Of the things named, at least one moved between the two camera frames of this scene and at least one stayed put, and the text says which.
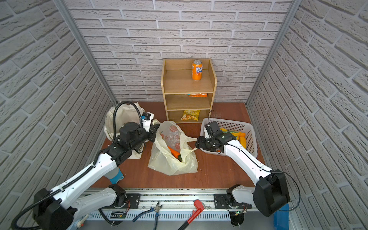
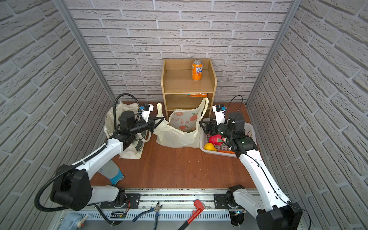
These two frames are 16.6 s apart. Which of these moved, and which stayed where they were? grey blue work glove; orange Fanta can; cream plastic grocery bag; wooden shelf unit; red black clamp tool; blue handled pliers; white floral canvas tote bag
Moved: cream plastic grocery bag
Stayed: orange Fanta can; wooden shelf unit; blue handled pliers; red black clamp tool; white floral canvas tote bag; grey blue work glove
